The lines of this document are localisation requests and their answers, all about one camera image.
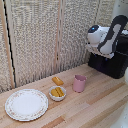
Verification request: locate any yellow striped food piece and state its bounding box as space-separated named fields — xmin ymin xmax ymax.
xmin=51 ymin=76 xmax=65 ymax=86

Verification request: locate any pink plastic cup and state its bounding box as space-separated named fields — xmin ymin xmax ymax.
xmin=72 ymin=74 xmax=88 ymax=94

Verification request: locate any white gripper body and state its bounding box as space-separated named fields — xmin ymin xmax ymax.
xmin=85 ymin=43 xmax=115 ymax=60

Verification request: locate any yellow food in bowl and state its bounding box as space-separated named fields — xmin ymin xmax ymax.
xmin=50 ymin=87 xmax=66 ymax=98

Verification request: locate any black air fryer body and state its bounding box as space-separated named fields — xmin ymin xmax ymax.
xmin=87 ymin=28 xmax=128 ymax=80

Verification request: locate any woven wicker folding screen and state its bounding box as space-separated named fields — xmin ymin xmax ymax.
xmin=0 ymin=0 xmax=118 ymax=94

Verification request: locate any small white bowl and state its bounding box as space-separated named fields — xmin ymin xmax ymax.
xmin=48 ymin=85 xmax=68 ymax=102

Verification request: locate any white floral rim plate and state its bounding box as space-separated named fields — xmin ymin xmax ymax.
xmin=4 ymin=88 xmax=50 ymax=122

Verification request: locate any black air fryer drawer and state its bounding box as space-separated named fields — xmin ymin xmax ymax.
xmin=87 ymin=51 xmax=118 ymax=80

